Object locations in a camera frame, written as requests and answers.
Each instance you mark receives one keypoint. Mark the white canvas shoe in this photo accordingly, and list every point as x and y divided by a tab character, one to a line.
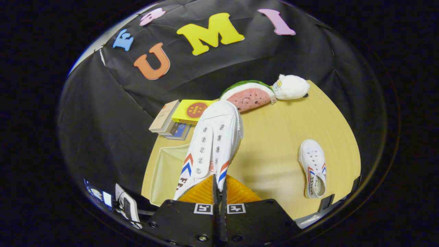
216	137
312	164

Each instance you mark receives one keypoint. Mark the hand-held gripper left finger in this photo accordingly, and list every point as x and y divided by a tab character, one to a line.
181	223

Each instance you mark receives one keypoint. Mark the watermelon slice plush toy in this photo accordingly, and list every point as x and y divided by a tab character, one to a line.
248	97

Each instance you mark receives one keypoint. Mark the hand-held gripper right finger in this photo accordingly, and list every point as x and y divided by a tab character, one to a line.
257	223

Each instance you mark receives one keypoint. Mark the black square block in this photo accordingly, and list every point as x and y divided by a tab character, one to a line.
325	202

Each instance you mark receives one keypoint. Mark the white device with black keypad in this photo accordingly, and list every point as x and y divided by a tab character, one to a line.
128	206

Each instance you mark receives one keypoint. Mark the computer monitor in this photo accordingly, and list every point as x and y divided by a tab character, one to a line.
99	195

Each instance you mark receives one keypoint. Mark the white plush toy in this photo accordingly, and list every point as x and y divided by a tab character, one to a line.
291	87

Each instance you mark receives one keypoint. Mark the blue book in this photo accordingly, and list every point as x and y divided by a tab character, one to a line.
180	132

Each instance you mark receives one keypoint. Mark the yellow book with red circle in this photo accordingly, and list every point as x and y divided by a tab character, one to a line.
192	110

